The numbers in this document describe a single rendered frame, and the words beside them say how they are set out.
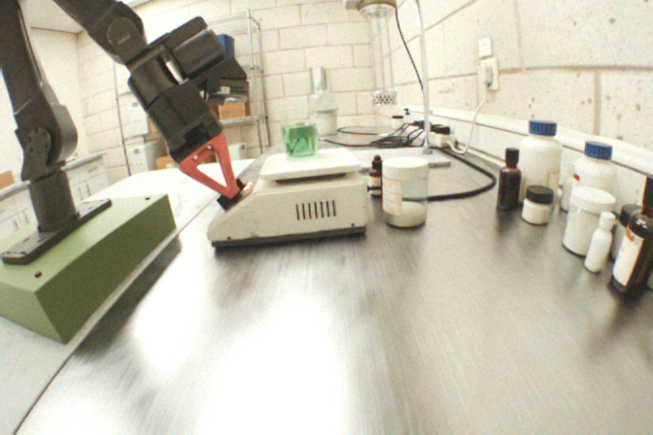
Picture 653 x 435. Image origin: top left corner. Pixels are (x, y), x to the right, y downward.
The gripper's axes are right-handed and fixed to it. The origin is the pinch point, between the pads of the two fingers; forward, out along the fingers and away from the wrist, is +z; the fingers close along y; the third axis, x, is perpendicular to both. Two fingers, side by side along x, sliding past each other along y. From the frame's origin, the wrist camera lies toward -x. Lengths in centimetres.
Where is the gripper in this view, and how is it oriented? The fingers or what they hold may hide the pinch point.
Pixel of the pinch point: (229, 190)
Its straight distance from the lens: 37.7
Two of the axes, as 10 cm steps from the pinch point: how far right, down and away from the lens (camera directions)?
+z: 5.5, 7.8, 3.0
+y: -4.9, 0.2, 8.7
